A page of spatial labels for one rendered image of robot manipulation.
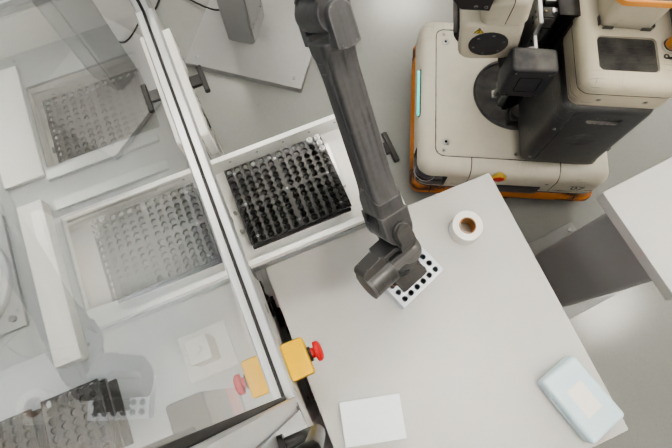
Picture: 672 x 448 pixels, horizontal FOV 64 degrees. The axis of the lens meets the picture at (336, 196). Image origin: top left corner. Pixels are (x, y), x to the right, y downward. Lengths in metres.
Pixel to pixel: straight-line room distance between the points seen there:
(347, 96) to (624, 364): 1.63
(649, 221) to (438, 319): 0.55
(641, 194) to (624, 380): 0.91
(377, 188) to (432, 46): 1.22
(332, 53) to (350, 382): 0.70
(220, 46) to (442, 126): 1.01
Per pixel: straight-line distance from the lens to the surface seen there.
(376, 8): 2.50
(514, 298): 1.29
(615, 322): 2.22
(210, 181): 1.07
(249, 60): 2.33
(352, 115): 0.85
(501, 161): 1.91
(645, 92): 1.56
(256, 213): 1.13
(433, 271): 1.25
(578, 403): 1.27
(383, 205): 0.92
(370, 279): 0.97
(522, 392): 1.28
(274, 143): 1.20
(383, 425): 1.20
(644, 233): 1.44
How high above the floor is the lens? 1.97
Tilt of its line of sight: 72 degrees down
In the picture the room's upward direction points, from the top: straight up
